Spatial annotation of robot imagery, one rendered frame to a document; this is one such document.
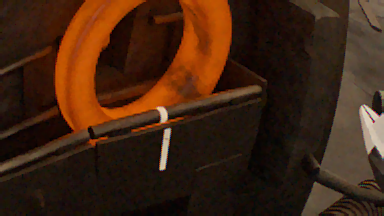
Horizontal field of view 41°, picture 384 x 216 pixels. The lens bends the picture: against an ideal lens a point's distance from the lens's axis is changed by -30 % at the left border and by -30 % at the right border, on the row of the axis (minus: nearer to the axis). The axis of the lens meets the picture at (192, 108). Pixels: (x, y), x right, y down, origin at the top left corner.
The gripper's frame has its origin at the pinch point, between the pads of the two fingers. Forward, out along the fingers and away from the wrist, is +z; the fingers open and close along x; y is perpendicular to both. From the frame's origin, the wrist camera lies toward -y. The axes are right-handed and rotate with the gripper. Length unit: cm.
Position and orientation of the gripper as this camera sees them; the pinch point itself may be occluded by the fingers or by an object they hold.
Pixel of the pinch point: (364, 121)
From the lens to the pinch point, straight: 57.0
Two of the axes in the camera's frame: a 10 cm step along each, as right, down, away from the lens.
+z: -5.8, -6.8, 4.6
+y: 3.6, -7.1, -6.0
